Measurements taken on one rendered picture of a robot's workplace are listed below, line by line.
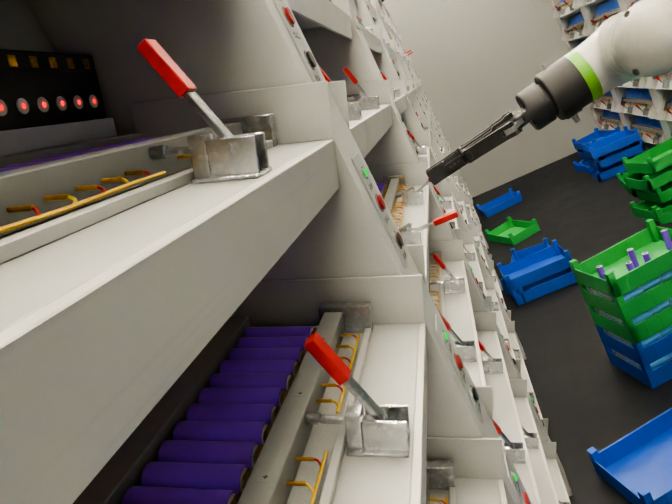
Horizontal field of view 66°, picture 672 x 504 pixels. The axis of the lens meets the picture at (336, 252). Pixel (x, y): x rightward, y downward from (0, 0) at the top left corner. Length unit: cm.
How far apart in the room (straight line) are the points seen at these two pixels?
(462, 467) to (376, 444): 26
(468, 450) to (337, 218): 28
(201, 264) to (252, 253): 5
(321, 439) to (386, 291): 18
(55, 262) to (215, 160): 14
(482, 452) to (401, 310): 18
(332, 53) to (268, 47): 70
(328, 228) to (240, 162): 21
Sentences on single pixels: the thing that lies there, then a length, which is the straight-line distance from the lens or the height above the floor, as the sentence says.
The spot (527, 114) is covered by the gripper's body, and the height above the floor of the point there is 99.
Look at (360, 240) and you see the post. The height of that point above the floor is 101.
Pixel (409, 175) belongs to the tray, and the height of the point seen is 95.
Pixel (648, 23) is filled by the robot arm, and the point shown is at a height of 104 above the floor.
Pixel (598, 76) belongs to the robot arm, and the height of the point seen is 99.
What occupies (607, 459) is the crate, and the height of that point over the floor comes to 2.
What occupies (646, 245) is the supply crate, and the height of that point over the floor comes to 32.
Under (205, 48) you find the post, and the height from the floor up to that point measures 123.
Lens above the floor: 111
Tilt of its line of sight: 12 degrees down
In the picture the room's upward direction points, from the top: 28 degrees counter-clockwise
